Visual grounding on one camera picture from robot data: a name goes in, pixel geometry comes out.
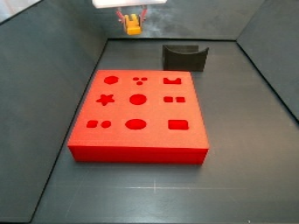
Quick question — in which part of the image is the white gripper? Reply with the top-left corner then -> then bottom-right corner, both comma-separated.
92,0 -> 166,23

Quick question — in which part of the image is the yellow square-circle peg object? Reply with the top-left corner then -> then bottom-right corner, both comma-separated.
125,14 -> 141,35

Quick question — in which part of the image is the red shape-sorter block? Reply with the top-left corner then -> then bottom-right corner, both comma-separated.
68,70 -> 209,165

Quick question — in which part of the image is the black curved fixture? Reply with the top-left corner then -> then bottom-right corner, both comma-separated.
162,45 -> 209,72

